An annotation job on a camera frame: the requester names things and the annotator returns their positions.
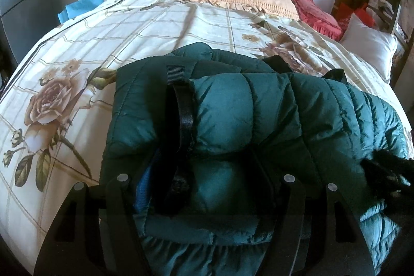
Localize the red ruffled pillow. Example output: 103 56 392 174
289 0 344 41

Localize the red clothing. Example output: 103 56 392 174
333 3 376 34

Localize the white pillow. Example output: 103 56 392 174
339 13 398 84

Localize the bed with floral checked sheet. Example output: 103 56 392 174
0 0 414 276

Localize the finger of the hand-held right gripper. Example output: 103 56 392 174
360 150 414 196

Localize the wooden chair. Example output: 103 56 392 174
365 0 411 47

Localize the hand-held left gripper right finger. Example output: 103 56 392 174
277 174 376 276

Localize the green quilted jacket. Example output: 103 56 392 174
99 42 414 276

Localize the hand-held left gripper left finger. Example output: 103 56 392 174
34 150 159 276

